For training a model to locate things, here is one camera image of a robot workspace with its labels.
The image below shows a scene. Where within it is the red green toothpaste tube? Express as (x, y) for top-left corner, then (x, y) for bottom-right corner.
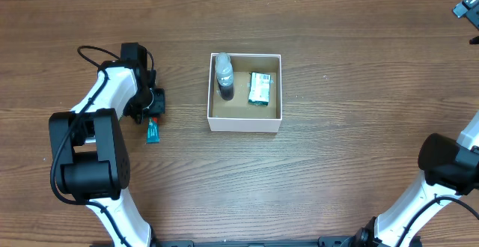
(147, 117), (160, 144)

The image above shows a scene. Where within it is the purple soap dispenser bottle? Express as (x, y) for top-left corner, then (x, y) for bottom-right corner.
(215, 52), (234, 101)

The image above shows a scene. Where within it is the green white soap pack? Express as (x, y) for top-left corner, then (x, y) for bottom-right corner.
(248, 73), (271, 106)

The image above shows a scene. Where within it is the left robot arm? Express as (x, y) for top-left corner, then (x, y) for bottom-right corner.
(49, 43), (165, 246)

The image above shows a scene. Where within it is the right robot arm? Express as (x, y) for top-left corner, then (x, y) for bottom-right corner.
(341, 115), (478, 247)

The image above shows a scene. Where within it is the white cardboard box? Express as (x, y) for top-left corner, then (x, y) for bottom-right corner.
(207, 52), (283, 133)

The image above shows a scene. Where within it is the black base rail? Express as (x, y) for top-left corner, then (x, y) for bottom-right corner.
(153, 236), (352, 247)

